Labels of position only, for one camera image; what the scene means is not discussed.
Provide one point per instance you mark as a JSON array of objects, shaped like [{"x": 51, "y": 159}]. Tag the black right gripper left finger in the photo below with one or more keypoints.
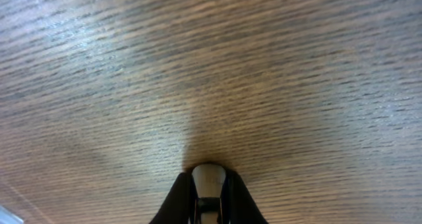
[{"x": 175, "y": 208}]

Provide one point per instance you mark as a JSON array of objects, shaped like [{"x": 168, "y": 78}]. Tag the clear plastic container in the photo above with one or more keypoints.
[{"x": 6, "y": 217}]

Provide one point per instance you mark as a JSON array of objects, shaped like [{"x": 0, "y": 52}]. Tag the silver open-end wrench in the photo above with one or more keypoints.
[{"x": 209, "y": 181}]

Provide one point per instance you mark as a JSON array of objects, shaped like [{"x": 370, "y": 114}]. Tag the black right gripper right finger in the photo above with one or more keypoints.
[{"x": 242, "y": 207}]

